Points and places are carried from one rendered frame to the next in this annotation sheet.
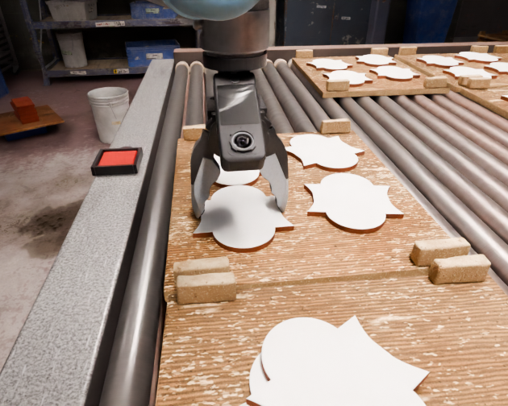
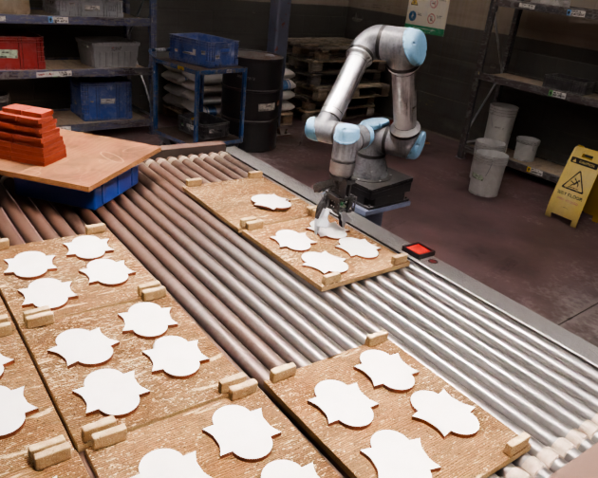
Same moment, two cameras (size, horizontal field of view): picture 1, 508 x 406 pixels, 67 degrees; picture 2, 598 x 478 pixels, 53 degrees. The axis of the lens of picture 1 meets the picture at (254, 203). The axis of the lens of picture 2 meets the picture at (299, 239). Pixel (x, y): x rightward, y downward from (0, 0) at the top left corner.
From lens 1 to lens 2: 223 cm
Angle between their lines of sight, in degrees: 115
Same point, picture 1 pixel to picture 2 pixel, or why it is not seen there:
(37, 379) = not seen: hidden behind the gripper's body
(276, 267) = (302, 221)
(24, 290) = not seen: outside the picture
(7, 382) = not seen: hidden behind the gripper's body
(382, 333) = (265, 213)
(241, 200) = (333, 232)
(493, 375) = (238, 211)
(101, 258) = (360, 224)
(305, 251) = (296, 225)
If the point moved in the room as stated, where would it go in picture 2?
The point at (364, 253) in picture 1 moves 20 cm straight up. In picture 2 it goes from (278, 227) to (284, 169)
